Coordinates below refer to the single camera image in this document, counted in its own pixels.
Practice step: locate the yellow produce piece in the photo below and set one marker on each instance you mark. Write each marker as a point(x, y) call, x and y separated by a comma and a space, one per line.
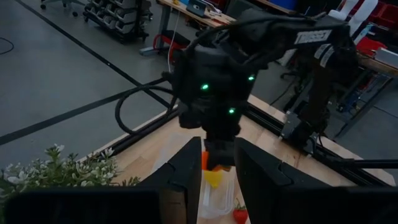
point(214, 179)

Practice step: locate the white office chair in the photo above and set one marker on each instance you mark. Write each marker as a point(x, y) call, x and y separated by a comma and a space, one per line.
point(62, 3)

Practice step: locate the potted plant white flowers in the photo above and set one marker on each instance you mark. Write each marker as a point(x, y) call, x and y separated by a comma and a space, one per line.
point(62, 171)

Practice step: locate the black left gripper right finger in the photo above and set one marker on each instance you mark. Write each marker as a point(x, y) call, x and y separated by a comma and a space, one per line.
point(264, 174)

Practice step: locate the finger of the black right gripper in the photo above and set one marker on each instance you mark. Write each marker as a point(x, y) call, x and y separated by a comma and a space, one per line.
point(227, 154)
point(213, 154)

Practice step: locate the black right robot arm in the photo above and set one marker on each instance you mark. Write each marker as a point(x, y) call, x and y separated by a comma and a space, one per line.
point(314, 40)

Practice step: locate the red office chair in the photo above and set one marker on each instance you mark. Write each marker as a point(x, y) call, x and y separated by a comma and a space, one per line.
point(172, 39)

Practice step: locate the blue storage bin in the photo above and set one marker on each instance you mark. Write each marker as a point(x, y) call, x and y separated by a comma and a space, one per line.
point(284, 3)

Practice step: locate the clear plastic tupperware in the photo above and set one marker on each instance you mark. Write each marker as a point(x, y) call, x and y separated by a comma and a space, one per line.
point(217, 202)

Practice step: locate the red storage bins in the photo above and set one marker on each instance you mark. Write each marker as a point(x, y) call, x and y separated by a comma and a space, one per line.
point(370, 45)

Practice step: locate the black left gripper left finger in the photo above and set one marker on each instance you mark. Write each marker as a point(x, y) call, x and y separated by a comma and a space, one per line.
point(183, 168)

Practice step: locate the wooden workbench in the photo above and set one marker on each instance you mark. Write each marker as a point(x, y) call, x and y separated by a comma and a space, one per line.
point(214, 18)

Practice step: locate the red strawberry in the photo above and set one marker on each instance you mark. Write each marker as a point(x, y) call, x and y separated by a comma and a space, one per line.
point(240, 214)

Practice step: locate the grey bin rack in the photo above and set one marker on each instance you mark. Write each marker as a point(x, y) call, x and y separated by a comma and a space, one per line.
point(121, 18)

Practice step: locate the dark device on workbench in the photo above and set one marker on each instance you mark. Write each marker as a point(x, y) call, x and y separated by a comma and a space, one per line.
point(196, 7)

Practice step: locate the orange produce piece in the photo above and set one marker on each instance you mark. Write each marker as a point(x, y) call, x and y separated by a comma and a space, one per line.
point(204, 160)

